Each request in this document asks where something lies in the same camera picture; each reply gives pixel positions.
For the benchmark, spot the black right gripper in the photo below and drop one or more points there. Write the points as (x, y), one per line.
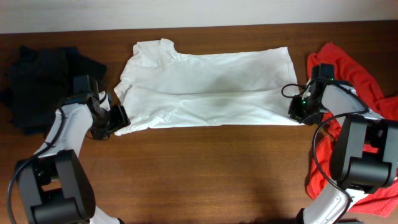
(296, 111)

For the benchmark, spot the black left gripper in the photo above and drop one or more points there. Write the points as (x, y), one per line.
(119, 116)

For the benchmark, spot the white t-shirt with robot print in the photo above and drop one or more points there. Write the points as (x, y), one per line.
(163, 88)

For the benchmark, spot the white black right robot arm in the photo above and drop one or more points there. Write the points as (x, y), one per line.
(364, 158)

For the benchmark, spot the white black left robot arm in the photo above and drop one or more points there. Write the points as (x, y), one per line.
(52, 183)

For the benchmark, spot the black folded clothes pile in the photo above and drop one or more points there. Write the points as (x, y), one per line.
(38, 79)

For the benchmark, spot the red t-shirt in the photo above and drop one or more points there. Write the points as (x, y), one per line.
(384, 201)

